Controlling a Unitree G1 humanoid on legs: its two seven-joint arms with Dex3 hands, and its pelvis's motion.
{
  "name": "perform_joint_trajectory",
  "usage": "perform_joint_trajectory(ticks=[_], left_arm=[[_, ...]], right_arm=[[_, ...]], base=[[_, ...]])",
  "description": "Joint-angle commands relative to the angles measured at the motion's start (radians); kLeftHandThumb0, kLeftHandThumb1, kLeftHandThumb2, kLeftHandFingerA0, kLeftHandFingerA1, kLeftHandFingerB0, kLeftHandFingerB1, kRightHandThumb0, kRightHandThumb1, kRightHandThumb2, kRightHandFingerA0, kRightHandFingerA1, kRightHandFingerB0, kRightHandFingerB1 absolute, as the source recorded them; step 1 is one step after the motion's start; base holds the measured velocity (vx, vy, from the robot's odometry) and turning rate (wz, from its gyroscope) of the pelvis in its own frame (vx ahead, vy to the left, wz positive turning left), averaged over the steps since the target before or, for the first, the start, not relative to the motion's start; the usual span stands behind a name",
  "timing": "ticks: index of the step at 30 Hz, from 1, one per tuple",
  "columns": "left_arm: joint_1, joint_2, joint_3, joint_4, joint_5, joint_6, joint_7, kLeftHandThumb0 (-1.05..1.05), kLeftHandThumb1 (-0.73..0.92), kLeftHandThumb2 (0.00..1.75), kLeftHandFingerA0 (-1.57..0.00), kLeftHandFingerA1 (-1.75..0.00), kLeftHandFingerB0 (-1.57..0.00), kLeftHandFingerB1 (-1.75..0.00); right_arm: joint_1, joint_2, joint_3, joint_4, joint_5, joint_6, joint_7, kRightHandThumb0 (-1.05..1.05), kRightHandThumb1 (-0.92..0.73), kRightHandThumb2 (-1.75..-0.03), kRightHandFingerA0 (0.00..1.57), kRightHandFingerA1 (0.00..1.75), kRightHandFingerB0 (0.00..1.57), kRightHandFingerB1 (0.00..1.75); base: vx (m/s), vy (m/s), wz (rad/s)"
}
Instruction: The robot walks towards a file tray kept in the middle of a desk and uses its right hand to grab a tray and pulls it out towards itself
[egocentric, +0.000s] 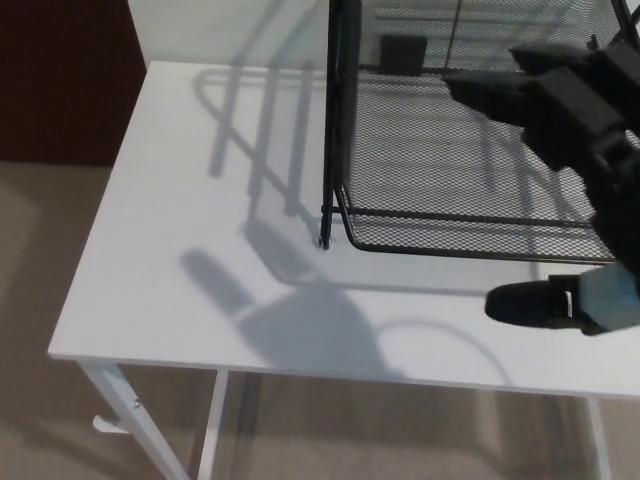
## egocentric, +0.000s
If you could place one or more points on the black metal file rack frame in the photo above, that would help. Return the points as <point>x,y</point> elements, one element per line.
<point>345,100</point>

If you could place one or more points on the white desk side hook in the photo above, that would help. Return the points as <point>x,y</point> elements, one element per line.
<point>102,424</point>

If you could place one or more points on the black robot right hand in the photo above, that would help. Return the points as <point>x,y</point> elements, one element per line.
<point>575,110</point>

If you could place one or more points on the black rectangular plate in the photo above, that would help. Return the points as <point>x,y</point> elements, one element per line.
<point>402,55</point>

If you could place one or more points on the white panelled closet front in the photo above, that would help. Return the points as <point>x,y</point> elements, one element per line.
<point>200,25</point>

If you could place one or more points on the white metal desk frame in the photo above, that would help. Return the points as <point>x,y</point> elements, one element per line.
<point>117,400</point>

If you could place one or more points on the black metal mesh file tray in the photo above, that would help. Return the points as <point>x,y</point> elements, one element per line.
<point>400,69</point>
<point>475,240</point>

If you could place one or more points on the dark brown wooden cabinet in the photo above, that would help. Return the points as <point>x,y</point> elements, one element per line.
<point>50,75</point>

